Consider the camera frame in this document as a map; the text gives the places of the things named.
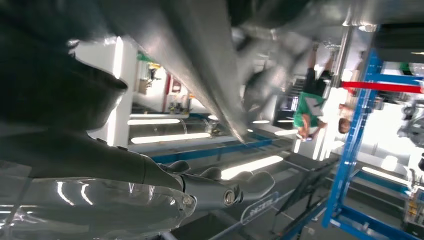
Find person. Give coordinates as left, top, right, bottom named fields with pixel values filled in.
left=337, top=102, right=360, bottom=135
left=293, top=43, right=332, bottom=142

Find clear acrylic sign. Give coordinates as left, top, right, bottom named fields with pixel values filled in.
left=240, top=191, right=280, bottom=227

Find blue metal shelf rack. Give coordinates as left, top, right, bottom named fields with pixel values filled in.
left=321, top=49, right=424, bottom=240

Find black tripod stand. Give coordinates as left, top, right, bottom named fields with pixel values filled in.
left=271, top=162, right=337, bottom=234

